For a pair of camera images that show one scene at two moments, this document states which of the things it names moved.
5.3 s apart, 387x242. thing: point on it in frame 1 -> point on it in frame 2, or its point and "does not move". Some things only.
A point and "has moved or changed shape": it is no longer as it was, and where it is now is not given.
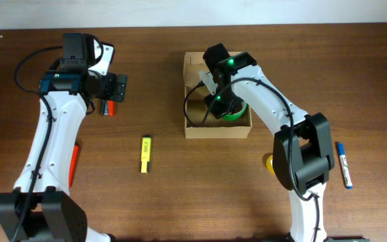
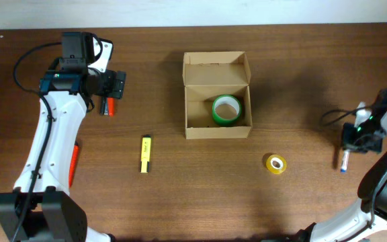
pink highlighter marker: x=74 y=157 does not move
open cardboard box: x=200 y=121 does not move
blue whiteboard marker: x=345 y=166 has moved or changed shape
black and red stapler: x=107 y=107 does not move
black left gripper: x=109 y=91 does not move
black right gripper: x=218 y=109 -> x=349 y=143
